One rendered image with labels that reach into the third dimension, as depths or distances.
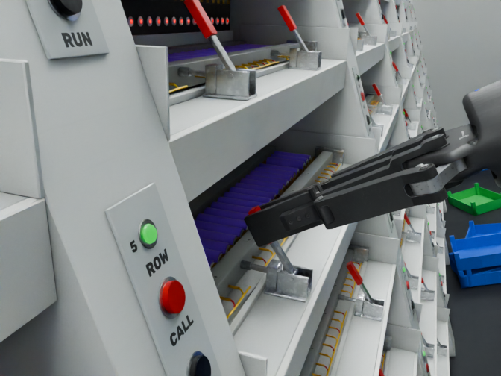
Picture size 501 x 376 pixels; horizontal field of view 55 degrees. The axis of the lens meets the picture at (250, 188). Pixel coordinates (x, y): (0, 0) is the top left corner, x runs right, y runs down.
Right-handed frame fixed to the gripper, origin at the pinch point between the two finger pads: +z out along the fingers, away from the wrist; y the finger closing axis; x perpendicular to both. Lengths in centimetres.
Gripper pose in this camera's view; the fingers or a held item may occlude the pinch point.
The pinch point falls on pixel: (288, 215)
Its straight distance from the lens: 43.4
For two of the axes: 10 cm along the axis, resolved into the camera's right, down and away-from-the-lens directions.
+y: 3.4, -3.1, 8.9
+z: -8.3, 3.5, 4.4
